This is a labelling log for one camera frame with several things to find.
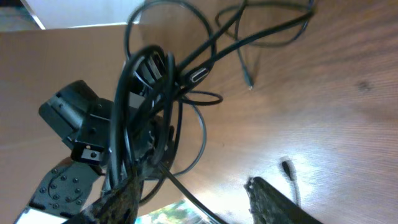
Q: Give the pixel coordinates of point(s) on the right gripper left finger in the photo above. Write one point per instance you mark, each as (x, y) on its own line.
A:
(119, 206)

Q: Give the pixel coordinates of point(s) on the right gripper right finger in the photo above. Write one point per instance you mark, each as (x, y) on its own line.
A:
(269, 206)

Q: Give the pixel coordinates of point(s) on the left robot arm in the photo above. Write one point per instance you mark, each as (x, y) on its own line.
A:
(82, 120)

